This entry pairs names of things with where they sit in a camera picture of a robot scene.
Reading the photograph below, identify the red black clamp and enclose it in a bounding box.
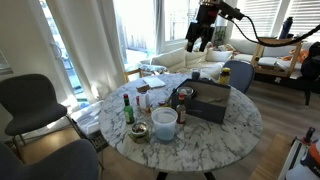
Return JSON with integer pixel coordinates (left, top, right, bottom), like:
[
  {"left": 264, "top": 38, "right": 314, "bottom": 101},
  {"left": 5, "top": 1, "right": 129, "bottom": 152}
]
[{"left": 300, "top": 126, "right": 317, "bottom": 145}]

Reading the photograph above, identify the white curtain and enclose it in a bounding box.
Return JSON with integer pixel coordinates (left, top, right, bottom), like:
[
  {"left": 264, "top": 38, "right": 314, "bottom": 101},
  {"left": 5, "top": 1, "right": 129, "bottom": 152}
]
[{"left": 45, "top": 0, "right": 127, "bottom": 105}]

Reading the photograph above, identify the brown wooden block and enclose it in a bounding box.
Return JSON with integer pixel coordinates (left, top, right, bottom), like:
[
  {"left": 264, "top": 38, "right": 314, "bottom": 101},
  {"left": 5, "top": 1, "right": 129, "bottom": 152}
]
[{"left": 135, "top": 83, "right": 151, "bottom": 94}]

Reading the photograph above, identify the patterned grey pillow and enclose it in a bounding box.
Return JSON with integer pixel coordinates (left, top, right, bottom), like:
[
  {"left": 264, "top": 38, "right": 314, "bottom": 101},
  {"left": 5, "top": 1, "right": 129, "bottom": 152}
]
[{"left": 139, "top": 63, "right": 168, "bottom": 75}]

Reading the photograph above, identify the wooden stool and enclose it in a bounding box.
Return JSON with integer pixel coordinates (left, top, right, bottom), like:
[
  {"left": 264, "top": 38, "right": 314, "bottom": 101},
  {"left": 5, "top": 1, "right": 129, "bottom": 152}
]
[{"left": 123, "top": 67, "right": 144, "bottom": 84}]

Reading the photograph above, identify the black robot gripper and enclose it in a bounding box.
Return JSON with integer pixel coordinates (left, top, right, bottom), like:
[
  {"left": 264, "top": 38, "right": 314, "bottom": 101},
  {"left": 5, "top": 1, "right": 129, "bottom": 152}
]
[{"left": 185, "top": 3, "right": 220, "bottom": 53}]

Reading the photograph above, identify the vitamin bottle with yellow cap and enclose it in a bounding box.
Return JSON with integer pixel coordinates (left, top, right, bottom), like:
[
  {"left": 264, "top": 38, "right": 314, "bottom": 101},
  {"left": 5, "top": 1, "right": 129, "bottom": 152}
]
[{"left": 218, "top": 67, "right": 232, "bottom": 86}]

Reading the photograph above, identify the cream sofa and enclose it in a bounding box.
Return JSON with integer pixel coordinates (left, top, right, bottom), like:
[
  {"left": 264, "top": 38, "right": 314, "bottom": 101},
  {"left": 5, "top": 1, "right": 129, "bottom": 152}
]
[{"left": 139, "top": 38, "right": 320, "bottom": 81}]

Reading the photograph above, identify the dark mug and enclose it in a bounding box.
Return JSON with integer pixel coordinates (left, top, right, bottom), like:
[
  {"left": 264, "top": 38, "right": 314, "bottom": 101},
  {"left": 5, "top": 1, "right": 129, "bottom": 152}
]
[{"left": 190, "top": 68, "right": 202, "bottom": 81}]

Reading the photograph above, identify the green glass bottle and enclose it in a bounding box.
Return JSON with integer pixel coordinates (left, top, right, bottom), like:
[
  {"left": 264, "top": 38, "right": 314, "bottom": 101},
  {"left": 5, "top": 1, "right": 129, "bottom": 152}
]
[{"left": 122, "top": 93, "right": 136, "bottom": 125}]

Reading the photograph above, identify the brown hot sauce bottle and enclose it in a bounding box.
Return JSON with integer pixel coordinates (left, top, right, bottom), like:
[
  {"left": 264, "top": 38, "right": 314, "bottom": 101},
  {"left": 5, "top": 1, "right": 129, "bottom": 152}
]
[{"left": 175, "top": 92, "right": 187, "bottom": 125}]

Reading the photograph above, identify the dark grey chair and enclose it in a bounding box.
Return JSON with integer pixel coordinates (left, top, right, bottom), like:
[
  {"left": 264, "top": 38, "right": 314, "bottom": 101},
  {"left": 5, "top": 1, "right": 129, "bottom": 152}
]
[
  {"left": 0, "top": 138, "right": 101, "bottom": 180},
  {"left": 0, "top": 73, "right": 75, "bottom": 163}
]

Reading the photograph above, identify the black floor crate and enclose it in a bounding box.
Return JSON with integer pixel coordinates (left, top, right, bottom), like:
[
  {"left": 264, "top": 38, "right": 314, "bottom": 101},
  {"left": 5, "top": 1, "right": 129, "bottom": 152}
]
[{"left": 88, "top": 129, "right": 110, "bottom": 154}]

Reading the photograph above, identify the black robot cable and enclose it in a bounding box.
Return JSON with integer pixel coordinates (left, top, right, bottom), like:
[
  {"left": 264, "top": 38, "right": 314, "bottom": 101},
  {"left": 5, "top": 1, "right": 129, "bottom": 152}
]
[{"left": 229, "top": 14, "right": 320, "bottom": 48}]

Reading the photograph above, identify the wooden shelf stand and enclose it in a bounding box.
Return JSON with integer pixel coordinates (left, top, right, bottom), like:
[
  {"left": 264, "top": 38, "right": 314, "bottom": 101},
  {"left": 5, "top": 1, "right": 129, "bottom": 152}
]
[{"left": 250, "top": 37, "right": 304, "bottom": 78}]

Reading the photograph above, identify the dark blue cardboard box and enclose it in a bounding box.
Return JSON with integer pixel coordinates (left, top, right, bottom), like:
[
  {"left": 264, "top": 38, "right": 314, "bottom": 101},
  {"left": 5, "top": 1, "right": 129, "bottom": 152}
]
[{"left": 170, "top": 78, "right": 232, "bottom": 125}]

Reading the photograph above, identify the clear plastic bottle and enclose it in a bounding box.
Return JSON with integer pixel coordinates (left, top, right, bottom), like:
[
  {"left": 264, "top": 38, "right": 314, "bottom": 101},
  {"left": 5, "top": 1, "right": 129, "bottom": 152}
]
[{"left": 138, "top": 89, "right": 151, "bottom": 111}]

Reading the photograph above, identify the black backpack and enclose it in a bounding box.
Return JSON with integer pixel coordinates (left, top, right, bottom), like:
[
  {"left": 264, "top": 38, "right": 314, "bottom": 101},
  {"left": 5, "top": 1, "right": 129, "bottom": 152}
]
[{"left": 299, "top": 41, "right": 320, "bottom": 108}]

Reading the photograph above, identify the blue water bottle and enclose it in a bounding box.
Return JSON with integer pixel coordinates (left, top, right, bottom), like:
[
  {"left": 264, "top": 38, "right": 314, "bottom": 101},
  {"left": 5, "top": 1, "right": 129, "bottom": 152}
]
[{"left": 278, "top": 16, "right": 294, "bottom": 40}]

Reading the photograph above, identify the white paper stack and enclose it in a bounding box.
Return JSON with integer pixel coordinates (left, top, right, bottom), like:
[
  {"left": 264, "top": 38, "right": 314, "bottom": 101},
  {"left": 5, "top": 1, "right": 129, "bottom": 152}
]
[{"left": 70, "top": 99, "right": 105, "bottom": 135}]

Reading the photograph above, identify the white notebook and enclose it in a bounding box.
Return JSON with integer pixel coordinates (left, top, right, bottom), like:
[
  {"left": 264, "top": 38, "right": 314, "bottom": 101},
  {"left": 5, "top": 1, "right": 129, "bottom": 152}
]
[{"left": 142, "top": 76, "right": 167, "bottom": 90}]

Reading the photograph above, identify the white plastic cup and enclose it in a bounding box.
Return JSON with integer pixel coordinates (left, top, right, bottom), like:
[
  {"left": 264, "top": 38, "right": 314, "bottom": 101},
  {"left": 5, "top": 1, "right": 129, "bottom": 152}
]
[{"left": 150, "top": 106, "right": 179, "bottom": 142}]

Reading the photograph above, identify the blue upholstered chair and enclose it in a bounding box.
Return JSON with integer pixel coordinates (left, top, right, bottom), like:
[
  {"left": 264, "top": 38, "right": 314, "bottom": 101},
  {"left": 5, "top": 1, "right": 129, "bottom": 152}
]
[{"left": 222, "top": 59, "right": 256, "bottom": 95}]

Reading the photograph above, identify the small round tin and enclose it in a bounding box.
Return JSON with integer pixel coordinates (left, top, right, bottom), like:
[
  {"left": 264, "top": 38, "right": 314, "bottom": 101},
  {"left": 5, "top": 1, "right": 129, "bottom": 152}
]
[{"left": 129, "top": 121, "right": 151, "bottom": 145}]

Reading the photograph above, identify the clear plastic cup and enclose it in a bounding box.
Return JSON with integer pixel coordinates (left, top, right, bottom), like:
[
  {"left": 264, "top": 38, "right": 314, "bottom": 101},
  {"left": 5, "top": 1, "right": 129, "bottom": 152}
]
[{"left": 176, "top": 86, "right": 195, "bottom": 99}]

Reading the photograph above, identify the orange plush toy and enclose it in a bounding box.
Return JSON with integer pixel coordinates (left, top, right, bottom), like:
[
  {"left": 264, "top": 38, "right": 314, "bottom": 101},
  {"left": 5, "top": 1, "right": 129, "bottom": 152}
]
[{"left": 280, "top": 47, "right": 310, "bottom": 64}]

